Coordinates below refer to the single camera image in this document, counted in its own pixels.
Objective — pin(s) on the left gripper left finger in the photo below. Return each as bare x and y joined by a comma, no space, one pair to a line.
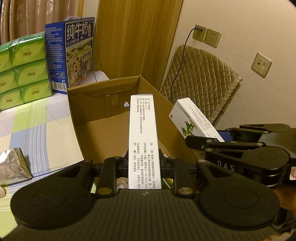
107,174

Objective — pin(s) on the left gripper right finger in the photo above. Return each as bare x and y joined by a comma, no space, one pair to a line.
177,170

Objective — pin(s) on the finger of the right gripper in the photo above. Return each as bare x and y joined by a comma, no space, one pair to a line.
202,143
225,135

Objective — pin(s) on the large white medicine box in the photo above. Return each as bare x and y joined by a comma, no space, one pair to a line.
144,170

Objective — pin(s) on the long white slim box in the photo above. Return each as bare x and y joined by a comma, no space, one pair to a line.
190,121

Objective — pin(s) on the silver foil pouch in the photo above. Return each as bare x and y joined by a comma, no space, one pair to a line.
14,168

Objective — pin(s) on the white plastic spoon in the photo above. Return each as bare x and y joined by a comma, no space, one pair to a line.
2,192

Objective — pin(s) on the wire rack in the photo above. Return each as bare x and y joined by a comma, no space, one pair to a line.
122,183

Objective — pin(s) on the green white medicine box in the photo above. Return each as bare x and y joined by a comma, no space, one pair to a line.
167,183

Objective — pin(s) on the person right hand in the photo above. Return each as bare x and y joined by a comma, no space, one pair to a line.
287,197

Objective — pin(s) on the quilted chair cover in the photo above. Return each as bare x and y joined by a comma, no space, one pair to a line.
204,78

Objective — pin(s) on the brown cardboard box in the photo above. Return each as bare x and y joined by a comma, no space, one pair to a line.
101,121

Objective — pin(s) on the checkered tablecloth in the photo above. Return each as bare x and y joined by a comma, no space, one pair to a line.
44,131

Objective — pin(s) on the wooden door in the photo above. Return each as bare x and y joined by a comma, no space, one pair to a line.
135,38

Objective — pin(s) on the green tissue box pack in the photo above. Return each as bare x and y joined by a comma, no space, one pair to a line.
24,71

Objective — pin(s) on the blue milk carton box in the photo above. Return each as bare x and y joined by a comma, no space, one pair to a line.
69,50

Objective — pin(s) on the beige curtain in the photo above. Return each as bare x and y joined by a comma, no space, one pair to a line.
22,18

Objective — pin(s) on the wall data socket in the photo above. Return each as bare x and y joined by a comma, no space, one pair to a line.
261,65

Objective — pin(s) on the wall power socket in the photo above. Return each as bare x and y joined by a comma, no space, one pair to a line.
207,36

